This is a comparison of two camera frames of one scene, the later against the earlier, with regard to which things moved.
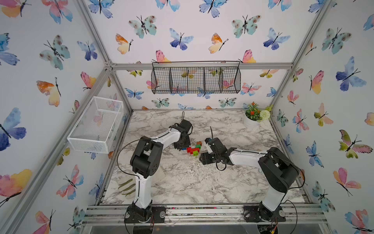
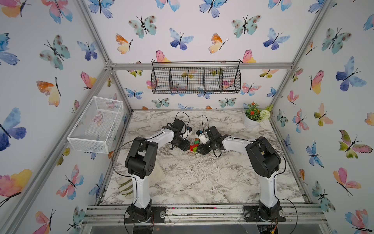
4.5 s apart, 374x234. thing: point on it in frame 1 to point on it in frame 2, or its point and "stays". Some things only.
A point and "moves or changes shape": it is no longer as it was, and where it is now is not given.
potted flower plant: [254, 115] stays
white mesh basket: [95, 127] stays
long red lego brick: [194, 149] moves or changes shape
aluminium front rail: [306, 215] stays
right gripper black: [204, 158] to [202, 149]
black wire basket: [211, 77] stays
